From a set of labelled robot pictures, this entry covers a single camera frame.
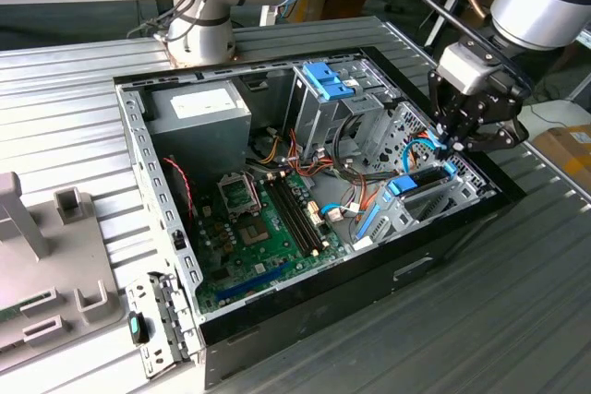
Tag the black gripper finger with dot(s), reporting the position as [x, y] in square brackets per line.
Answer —
[434, 89]
[498, 140]

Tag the hard disk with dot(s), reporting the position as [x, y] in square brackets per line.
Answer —
[401, 185]

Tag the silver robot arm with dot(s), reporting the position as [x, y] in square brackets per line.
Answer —
[531, 11]

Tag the metal disk bay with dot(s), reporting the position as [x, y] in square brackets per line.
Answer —
[392, 221]

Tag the white low table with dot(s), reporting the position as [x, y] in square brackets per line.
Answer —
[554, 112]

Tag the cardboard box yellow tape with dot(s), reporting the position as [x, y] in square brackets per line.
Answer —
[558, 149]

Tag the blue drive cage latch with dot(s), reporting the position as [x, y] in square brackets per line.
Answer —
[323, 80]

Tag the metal drive cage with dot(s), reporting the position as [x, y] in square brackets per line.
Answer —
[314, 117]

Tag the black RAM slot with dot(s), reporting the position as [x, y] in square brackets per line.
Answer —
[289, 216]
[301, 214]

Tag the black open PC case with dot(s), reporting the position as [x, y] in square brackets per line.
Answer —
[346, 302]

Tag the green motherboard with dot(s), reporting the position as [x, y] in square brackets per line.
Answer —
[258, 255]

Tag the grey power supply unit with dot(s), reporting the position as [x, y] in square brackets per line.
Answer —
[198, 145]

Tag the blue expansion slot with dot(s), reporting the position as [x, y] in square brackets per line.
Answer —
[251, 282]

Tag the metal expansion card retainer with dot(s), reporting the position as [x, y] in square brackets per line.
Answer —
[138, 294]

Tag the grey parts rack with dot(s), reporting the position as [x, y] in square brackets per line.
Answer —
[60, 265]

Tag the green RAM stick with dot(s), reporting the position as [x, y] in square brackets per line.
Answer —
[14, 312]

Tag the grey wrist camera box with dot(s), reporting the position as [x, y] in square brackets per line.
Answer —
[466, 68]

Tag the brown arm base plate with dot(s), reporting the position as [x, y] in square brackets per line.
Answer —
[161, 43]

